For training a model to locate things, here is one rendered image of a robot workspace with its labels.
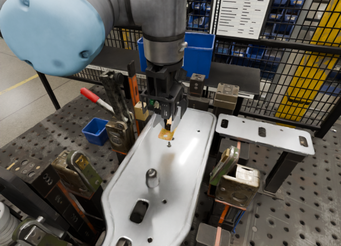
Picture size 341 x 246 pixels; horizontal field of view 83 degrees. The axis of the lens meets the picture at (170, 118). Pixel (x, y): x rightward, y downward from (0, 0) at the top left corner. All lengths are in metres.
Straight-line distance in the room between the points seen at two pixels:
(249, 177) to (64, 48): 0.44
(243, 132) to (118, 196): 0.42
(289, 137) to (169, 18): 0.54
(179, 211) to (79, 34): 0.41
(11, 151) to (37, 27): 1.06
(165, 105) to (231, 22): 0.62
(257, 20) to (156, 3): 0.65
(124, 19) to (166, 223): 0.40
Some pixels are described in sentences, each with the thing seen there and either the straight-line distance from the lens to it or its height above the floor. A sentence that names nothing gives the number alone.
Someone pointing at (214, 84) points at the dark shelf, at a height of 1.03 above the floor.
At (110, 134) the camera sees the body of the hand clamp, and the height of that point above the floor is 1.02.
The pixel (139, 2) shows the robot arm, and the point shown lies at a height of 1.39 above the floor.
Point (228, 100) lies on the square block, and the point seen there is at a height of 1.04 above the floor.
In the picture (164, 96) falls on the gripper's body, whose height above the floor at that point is 1.22.
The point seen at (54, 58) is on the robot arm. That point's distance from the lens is 0.21.
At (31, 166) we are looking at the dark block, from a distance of 0.49.
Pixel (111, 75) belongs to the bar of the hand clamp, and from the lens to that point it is 0.51.
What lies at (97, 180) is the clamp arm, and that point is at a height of 1.01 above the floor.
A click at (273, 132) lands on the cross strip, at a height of 1.00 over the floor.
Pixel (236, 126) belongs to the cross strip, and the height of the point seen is 1.00.
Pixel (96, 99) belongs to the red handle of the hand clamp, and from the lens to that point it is 0.59.
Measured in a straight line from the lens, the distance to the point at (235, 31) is 0.94.
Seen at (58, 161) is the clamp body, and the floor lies 1.07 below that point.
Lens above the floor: 1.45
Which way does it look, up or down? 42 degrees down
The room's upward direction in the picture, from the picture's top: straight up
